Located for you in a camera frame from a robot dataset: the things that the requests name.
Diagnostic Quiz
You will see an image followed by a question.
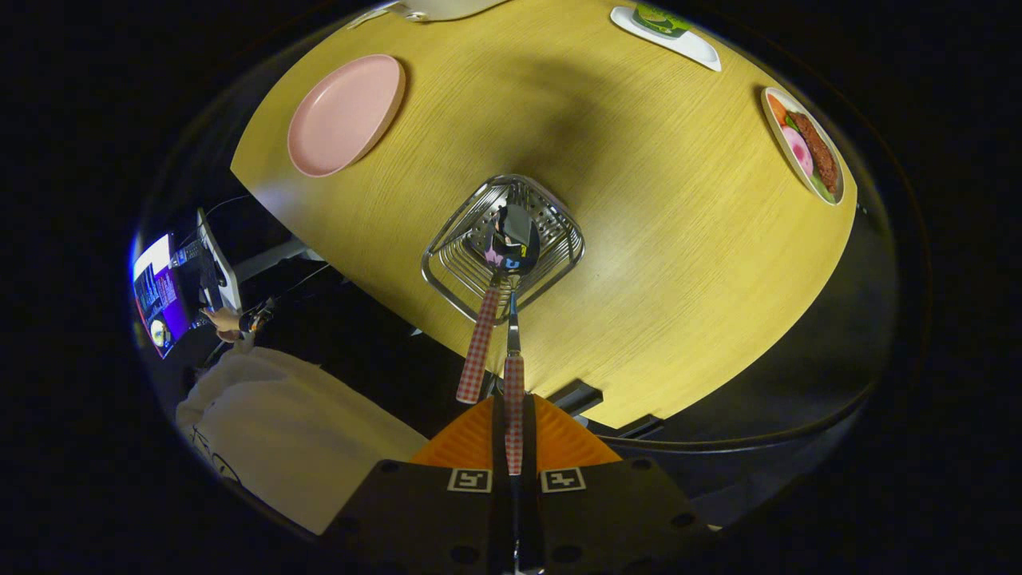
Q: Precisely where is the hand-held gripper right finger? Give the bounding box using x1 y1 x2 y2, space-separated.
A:
519 395 711 575

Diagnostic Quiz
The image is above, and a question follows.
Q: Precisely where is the black table bracket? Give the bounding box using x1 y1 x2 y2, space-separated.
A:
547 379 605 416
611 414 667 440

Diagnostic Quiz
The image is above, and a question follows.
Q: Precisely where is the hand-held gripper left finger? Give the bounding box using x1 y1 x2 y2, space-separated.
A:
319 395 512 575

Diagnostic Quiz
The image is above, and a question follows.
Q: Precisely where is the pink radish slice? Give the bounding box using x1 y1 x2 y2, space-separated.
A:
781 125 815 178

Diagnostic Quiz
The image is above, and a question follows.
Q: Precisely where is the white food plate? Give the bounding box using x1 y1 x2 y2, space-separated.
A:
760 86 846 208

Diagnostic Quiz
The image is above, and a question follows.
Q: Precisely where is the pink plate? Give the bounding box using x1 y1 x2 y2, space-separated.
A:
287 54 407 179

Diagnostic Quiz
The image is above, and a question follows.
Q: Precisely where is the fork with checked handle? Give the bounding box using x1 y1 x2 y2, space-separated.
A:
456 220 512 405

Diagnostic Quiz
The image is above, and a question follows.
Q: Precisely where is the white metal frame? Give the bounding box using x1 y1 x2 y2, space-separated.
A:
232 236 328 284

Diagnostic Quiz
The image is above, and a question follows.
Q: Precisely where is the perforated metal tray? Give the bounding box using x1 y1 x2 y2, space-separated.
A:
421 174 586 326

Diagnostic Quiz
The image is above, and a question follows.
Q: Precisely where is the spoon with checked handle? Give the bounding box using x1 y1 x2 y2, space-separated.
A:
495 204 542 478

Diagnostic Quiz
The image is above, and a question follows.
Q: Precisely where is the laptop computer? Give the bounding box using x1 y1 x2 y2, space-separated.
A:
132 209 244 360

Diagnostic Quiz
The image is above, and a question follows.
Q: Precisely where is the green tea bottle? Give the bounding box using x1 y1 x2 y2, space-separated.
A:
632 2 694 39

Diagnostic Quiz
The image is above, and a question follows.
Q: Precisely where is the white square coaster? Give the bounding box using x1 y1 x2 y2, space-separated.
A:
609 6 723 73

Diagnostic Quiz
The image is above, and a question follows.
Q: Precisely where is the white toaster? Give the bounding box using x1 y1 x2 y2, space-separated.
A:
391 0 512 23

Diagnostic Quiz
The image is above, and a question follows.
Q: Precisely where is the person's white clothing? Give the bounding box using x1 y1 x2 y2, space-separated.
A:
176 339 432 536

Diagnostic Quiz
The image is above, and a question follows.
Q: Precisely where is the brown meat piece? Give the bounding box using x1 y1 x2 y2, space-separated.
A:
790 112 839 195

